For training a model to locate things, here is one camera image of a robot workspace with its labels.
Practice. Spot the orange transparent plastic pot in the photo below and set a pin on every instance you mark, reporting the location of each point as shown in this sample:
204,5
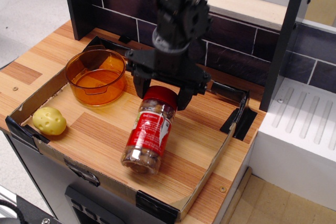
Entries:
97,75

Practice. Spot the red-lidded basil spice bottle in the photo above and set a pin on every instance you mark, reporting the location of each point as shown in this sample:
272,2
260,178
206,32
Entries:
147,141

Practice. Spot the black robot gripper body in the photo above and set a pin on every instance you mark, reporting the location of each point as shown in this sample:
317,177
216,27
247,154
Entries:
168,64

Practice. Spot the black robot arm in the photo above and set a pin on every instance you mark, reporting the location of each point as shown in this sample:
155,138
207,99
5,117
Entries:
179,23

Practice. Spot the white ridged sink drainboard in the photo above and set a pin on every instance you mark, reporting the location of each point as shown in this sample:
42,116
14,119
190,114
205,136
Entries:
295,146

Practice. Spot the yellow toy potato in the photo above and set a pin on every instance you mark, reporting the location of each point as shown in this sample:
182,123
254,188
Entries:
49,121

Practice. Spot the dark grey vertical post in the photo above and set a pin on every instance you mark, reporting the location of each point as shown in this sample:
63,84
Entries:
276,71

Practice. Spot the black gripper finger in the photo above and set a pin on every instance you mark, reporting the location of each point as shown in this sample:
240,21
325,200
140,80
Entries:
184,97
141,85

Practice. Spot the screw in table top right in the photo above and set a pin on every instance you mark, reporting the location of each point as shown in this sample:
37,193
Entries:
222,189

